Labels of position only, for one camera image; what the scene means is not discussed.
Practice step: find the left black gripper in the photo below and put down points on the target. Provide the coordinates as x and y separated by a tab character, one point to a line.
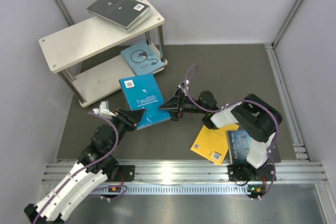
130	118

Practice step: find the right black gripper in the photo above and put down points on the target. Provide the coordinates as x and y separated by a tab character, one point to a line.
176	106

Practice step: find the blue paperback book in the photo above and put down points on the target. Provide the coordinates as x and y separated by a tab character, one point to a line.
143	92

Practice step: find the light blue cat book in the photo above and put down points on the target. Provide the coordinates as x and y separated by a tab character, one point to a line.
142	59

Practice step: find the black shiny book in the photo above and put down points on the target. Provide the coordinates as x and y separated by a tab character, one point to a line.
106	9

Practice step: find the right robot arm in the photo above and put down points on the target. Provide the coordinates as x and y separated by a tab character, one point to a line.
259	119

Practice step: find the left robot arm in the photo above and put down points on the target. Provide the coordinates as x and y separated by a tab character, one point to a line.
94	166

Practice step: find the yellow book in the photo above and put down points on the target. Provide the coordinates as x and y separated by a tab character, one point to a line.
213	144

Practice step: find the dark blue castle book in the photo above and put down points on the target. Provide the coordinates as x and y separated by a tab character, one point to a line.
239	145

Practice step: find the white two-tier shelf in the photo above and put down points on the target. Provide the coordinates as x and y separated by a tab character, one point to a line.
85	55

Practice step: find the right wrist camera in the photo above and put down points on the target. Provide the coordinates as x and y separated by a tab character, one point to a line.
184	86

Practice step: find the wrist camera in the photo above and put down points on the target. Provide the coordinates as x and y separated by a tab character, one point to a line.
184	86
103	110

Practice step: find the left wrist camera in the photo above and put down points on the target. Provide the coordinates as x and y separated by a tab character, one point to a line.
103	110

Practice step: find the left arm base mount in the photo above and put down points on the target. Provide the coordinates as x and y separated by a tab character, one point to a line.
125	173

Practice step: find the slotted cable duct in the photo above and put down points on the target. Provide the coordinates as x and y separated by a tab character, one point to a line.
146	189

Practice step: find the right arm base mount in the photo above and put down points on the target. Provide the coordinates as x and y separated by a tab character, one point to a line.
245	172

